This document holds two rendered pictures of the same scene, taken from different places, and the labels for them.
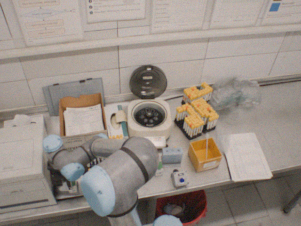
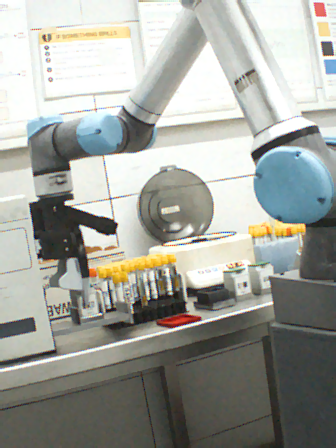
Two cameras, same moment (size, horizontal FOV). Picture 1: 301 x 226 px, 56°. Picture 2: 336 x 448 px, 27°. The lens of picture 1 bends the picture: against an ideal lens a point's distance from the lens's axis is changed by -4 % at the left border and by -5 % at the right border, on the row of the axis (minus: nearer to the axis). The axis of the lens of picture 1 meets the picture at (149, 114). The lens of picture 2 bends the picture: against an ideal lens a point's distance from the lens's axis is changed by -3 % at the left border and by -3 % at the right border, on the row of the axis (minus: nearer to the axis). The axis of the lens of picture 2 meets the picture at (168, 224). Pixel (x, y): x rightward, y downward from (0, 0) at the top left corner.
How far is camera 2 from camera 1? 136 cm
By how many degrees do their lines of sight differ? 46
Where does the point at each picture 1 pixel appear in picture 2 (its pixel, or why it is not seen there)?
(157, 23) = not seen: hidden behind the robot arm
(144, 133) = (203, 253)
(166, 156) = (267, 252)
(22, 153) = not seen: outside the picture
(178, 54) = (212, 163)
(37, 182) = (15, 237)
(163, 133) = (242, 248)
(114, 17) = (87, 88)
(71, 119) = not seen: hidden behind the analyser
